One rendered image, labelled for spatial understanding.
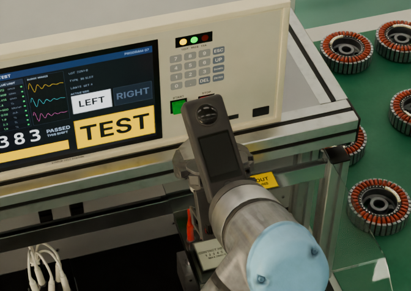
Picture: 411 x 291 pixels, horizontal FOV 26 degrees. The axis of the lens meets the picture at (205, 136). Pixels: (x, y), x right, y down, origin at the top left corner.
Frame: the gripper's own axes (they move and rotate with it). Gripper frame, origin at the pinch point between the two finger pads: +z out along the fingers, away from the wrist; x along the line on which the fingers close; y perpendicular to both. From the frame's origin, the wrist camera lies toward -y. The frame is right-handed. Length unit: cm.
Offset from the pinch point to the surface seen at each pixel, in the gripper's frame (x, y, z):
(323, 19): 96, 39, 196
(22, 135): -20.5, -2.9, 6.3
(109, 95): -9.0, -6.4, 4.7
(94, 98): -10.9, -6.4, 4.7
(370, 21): 61, 11, 80
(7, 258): -27, 26, 33
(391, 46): 59, 14, 66
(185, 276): 0.1, 30.4, 21.0
